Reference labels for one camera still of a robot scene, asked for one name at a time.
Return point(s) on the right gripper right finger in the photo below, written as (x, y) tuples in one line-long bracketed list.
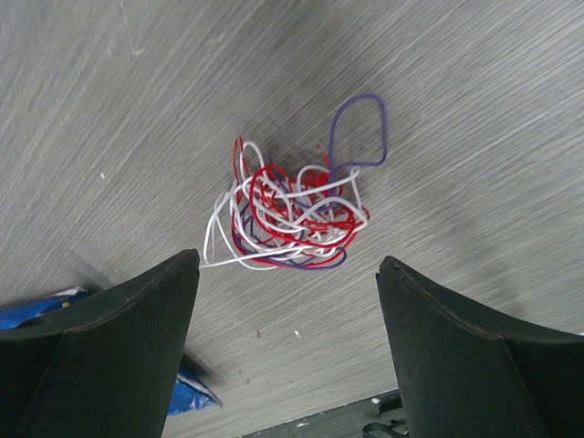
[(467, 370)]

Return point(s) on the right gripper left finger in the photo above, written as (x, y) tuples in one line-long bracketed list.
[(105, 366)]

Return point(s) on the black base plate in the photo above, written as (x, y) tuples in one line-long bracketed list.
[(378, 416)]

